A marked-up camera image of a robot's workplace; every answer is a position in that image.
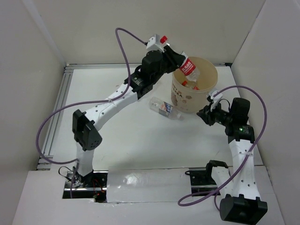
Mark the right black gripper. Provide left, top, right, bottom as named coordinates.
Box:
left=196, top=100, right=234, bottom=126

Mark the large red label bottle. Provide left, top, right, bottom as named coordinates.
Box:
left=160, top=36, right=200, bottom=82

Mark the small red label bottle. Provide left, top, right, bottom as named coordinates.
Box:
left=182, top=80, right=199, bottom=90

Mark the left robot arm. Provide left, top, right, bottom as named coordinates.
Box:
left=72, top=46, right=185, bottom=187

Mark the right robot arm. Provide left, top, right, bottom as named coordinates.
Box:
left=197, top=97, right=268, bottom=225

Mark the beige paper bin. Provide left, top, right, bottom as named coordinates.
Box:
left=171, top=57, right=218, bottom=113

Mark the clear bottle blue label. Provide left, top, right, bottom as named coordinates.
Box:
left=149, top=97, right=184, bottom=120

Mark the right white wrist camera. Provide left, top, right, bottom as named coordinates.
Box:
left=207, top=89, right=223, bottom=112

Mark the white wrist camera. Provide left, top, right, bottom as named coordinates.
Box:
left=146, top=34, right=164, bottom=53
left=207, top=89, right=223, bottom=112

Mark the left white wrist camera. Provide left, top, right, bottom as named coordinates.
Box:
left=146, top=34, right=164, bottom=53

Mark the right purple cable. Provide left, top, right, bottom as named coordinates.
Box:
left=177, top=85, right=268, bottom=211

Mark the purple cable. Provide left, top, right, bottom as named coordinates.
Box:
left=37, top=27, right=149, bottom=200
left=177, top=85, right=268, bottom=211

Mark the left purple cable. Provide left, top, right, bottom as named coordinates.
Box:
left=37, top=27, right=149, bottom=200

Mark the aluminium frame rail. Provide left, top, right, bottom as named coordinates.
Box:
left=37, top=62, right=232, bottom=171

